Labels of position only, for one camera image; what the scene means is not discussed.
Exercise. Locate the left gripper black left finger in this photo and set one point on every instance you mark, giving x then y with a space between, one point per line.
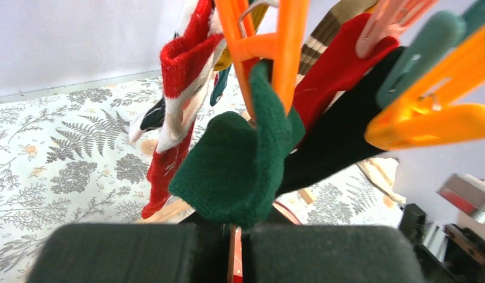
97 252

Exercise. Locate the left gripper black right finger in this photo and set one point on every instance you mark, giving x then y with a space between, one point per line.
292 253

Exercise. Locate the dark green knit sock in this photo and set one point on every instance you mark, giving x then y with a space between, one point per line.
232 173

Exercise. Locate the red snowflake sock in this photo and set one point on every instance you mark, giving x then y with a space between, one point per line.
337 69

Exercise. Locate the red santa sock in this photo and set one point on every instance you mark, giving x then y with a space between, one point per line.
187 63

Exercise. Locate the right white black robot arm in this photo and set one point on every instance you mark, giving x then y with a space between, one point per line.
452 252

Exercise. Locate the pink plastic laundry basket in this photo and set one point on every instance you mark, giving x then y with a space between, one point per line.
235 265

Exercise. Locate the wooden clothes rack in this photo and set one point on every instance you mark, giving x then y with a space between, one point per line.
307 195

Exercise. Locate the floral patterned floor mat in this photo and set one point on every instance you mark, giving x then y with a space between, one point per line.
66 158

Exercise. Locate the beige cloth pile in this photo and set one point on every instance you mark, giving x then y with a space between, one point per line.
381 172

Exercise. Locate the black white striped sock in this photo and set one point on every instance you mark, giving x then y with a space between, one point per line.
149 120

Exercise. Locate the teal sock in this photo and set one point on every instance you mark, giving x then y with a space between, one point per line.
220 85

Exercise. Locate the yellow orange clothes peg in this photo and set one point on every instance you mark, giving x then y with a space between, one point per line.
425 114

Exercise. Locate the brown white striped sock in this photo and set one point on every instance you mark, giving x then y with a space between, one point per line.
327 29

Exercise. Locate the pink clothes peg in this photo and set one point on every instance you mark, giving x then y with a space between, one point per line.
389 18

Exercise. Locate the teal clothes peg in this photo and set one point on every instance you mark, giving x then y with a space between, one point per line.
443 31

